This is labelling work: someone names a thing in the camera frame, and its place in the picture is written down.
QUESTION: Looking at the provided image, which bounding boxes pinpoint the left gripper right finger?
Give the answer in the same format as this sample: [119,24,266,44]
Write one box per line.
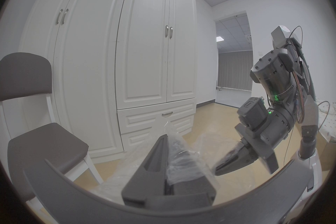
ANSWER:
[146,138,217,208]

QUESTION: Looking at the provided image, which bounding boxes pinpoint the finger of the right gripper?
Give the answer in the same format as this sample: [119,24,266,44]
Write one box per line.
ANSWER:
[222,140,248,162]
[215,148,259,176]

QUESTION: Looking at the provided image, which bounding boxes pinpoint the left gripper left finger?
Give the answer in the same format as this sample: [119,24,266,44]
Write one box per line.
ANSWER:
[121,134,168,209]

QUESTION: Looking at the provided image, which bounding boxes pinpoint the clear plastic bag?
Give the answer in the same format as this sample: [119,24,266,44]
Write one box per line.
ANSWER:
[97,122,263,202]

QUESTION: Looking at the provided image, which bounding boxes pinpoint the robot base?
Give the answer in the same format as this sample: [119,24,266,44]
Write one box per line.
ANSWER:
[295,149,324,209]

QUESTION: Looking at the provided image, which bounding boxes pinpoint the bed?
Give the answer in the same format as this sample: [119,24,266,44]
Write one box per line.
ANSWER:
[316,101,336,172]

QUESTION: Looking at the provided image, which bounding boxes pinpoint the grey curtain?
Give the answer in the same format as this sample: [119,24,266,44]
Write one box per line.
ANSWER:
[217,50,254,91]

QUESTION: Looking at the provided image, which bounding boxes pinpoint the white chair grey cushions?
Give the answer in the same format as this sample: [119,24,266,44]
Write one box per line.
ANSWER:
[0,52,104,208]

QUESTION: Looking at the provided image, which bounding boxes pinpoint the white wardrobe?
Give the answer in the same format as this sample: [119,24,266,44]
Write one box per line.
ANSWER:
[18,0,213,163]

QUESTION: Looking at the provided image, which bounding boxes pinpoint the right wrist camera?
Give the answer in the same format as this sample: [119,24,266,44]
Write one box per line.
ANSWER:
[237,97,269,131]

